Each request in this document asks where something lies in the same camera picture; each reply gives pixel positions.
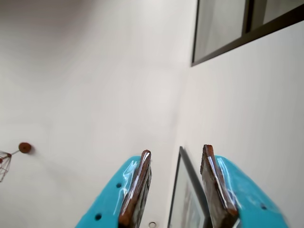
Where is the dark framed window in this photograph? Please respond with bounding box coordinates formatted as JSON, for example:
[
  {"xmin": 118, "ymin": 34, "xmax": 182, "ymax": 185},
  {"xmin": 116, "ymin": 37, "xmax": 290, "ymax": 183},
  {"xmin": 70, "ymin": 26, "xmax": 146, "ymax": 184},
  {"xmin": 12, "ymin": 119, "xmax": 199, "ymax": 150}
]
[{"xmin": 191, "ymin": 0, "xmax": 304, "ymax": 67}]

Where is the wire pendant lamp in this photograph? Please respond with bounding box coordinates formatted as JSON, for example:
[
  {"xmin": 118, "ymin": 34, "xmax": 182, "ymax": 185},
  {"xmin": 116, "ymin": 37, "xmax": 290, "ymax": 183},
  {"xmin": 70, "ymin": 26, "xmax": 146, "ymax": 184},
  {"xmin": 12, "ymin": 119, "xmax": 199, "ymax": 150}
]
[{"xmin": 0, "ymin": 142, "xmax": 33, "ymax": 183}]

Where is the black framed picture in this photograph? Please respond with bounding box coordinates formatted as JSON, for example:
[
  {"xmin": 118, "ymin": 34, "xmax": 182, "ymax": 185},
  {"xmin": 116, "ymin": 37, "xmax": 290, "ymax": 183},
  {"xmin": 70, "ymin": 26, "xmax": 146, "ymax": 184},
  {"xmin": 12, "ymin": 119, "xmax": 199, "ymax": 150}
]
[{"xmin": 167, "ymin": 146, "xmax": 212, "ymax": 228}]

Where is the teal gripper finger with brown pad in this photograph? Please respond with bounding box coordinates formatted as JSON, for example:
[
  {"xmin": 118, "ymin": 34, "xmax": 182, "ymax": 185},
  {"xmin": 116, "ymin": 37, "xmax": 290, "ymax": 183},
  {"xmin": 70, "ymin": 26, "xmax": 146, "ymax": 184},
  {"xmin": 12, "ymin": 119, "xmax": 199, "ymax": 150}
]
[
  {"xmin": 200, "ymin": 144, "xmax": 292, "ymax": 228},
  {"xmin": 75, "ymin": 149, "xmax": 152, "ymax": 228}
]

